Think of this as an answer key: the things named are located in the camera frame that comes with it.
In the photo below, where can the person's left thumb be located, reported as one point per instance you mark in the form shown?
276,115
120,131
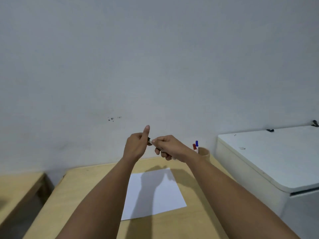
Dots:
147,131

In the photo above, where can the person's right fingers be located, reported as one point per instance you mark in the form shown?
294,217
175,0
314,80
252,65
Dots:
160,141

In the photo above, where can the red capped marker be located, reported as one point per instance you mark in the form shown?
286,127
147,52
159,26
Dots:
194,147

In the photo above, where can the person's left forearm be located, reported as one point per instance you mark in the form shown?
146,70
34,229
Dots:
107,196

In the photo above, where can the black marker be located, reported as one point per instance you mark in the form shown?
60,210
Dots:
149,141

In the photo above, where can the white paper sheet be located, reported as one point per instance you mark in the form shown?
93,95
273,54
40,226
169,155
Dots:
165,196

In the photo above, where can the person's right hand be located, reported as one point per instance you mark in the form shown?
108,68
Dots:
174,148

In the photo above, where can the person's left hand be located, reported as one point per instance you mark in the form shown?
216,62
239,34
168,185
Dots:
134,146

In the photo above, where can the person's right forearm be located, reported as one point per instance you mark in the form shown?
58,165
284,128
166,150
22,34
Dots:
231,201

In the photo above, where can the round wooden pen holder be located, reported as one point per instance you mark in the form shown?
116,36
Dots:
204,154

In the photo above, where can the light wooden side table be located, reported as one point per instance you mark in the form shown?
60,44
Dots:
17,191

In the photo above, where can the white chest freezer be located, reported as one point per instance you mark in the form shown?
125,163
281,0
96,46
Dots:
269,161

